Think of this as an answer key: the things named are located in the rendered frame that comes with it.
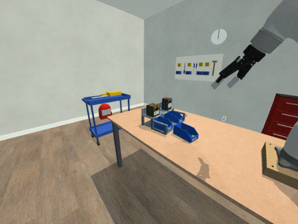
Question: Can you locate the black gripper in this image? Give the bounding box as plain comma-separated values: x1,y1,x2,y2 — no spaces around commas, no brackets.
211,44,266,89

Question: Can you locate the blue bin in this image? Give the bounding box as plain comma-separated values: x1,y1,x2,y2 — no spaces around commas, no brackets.
173,122,199,143
154,117,173,132
164,111,183,123

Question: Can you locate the black case with orange latches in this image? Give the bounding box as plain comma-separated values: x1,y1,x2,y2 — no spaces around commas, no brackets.
162,97,172,111

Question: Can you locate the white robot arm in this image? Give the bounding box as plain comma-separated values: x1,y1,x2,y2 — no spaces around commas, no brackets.
250,0,298,172

